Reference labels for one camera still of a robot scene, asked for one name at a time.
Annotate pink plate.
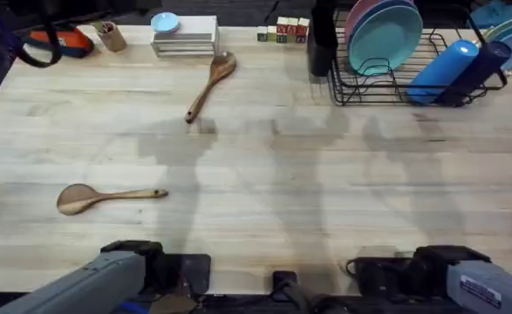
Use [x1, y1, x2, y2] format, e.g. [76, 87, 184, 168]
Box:
[345, 0, 381, 43]

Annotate black rail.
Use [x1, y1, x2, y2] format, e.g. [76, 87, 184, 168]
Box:
[115, 293, 457, 314]

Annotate small light blue dish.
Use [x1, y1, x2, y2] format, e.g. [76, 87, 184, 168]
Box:
[150, 11, 181, 35]

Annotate orange and black tool bag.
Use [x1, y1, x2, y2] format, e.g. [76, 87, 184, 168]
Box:
[21, 26, 96, 59]

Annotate wooden spoon with deep bowl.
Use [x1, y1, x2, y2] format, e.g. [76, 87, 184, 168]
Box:
[184, 51, 238, 125]

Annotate wooden spoon with flat bowl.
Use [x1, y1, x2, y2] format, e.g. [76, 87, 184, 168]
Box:
[56, 183, 169, 216]

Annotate black strap loop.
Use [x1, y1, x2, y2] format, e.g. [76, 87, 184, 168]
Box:
[14, 0, 64, 69]

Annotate blue cloth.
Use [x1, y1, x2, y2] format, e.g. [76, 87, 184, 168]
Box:
[470, 0, 512, 30]

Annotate cardboard cup with pens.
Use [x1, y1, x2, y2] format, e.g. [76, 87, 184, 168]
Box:
[91, 20, 128, 53]

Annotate black wire dish rack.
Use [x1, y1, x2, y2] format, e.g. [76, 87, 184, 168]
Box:
[328, 3, 509, 107]

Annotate black clamp with cable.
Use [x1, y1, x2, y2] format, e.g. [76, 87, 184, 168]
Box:
[271, 270, 316, 313]

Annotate teal plate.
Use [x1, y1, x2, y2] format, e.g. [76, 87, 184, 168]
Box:
[348, 4, 424, 77]

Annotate toy blocks on green board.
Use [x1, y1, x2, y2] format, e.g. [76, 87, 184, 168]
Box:
[256, 16, 311, 44]

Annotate pale green plate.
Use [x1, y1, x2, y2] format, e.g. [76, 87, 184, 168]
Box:
[483, 16, 512, 44]

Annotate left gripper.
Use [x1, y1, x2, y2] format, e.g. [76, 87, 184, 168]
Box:
[144, 253, 173, 294]

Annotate dark navy cup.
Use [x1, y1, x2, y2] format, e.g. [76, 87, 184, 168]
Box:
[437, 40, 512, 107]

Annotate bright blue cup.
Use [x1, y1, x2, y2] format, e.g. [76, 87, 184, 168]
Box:
[407, 39, 481, 106]

